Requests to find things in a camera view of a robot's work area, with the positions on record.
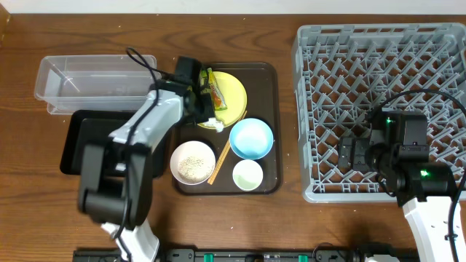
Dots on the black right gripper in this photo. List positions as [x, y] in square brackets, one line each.
[356, 154]

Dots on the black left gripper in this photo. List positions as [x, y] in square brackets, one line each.
[208, 110]

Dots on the green snack wrapper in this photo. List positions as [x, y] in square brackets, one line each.
[209, 84]

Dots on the white tissue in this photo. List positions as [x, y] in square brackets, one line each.
[215, 124]

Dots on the yellow plate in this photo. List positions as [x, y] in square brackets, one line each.
[235, 97]

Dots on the white bowl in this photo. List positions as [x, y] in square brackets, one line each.
[193, 148]

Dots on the light blue bowl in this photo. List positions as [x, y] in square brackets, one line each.
[251, 139]

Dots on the small pale green cup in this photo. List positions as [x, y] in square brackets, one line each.
[247, 175]

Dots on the rice grains pile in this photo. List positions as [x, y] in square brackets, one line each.
[192, 168]

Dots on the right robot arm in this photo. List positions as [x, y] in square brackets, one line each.
[429, 196]

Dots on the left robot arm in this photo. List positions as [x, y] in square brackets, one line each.
[117, 172]

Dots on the grey dishwasher rack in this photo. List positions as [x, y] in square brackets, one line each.
[343, 71]

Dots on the black waste tray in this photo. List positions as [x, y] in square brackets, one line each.
[88, 125]

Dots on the wooden chopstick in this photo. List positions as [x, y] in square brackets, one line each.
[219, 162]

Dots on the dark brown serving tray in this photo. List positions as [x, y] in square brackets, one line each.
[260, 83]

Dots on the clear plastic bin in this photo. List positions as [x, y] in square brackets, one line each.
[69, 83]

